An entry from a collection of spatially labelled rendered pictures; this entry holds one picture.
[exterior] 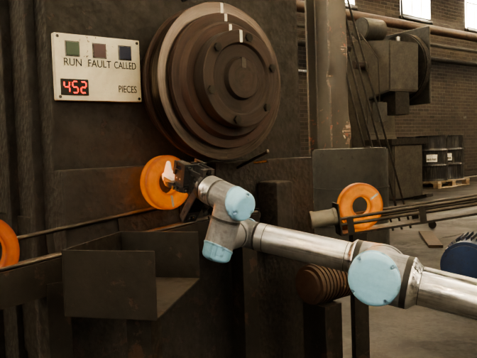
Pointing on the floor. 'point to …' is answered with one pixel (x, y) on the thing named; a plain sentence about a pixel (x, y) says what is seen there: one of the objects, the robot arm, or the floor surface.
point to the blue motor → (461, 256)
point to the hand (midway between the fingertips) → (165, 175)
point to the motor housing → (322, 309)
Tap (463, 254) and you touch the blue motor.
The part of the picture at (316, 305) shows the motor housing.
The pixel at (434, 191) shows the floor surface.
